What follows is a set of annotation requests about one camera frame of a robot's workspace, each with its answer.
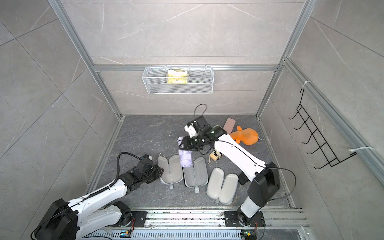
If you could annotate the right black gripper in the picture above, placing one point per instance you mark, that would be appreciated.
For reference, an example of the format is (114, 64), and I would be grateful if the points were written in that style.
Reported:
(187, 141)

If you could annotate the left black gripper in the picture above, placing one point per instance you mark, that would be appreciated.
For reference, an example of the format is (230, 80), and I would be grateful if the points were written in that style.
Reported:
(159, 172)

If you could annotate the purple-lined grey sleeve case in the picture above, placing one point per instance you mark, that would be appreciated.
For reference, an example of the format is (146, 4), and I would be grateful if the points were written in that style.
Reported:
(173, 171)

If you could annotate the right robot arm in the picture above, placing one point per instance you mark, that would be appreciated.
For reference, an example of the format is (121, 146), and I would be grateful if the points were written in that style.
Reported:
(264, 178)

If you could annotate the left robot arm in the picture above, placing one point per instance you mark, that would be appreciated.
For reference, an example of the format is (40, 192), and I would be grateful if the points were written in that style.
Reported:
(77, 218)

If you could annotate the pink rectangular case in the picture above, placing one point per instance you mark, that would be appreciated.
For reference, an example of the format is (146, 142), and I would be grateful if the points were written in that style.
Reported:
(229, 125)

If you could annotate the orange whale plush toy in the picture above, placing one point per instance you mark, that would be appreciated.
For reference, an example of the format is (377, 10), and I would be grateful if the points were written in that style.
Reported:
(247, 136)

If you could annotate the yellow packet in basket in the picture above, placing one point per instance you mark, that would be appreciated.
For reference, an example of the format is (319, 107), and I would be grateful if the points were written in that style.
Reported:
(177, 77)

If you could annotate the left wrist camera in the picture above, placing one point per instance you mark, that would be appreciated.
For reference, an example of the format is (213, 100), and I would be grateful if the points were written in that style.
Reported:
(146, 162)

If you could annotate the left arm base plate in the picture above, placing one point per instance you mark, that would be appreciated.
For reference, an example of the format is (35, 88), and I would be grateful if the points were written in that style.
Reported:
(136, 218)

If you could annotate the white wire wall basket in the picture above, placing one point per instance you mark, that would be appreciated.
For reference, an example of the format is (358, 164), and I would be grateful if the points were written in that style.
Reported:
(188, 80)

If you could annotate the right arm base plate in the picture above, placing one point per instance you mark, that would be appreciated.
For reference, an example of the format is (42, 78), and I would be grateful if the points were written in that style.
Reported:
(238, 219)

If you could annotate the aluminium front rail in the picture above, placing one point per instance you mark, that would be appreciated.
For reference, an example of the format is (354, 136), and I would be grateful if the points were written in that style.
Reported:
(206, 224)

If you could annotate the black wall hook rack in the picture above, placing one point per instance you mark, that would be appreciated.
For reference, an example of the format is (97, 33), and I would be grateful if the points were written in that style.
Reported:
(316, 136)

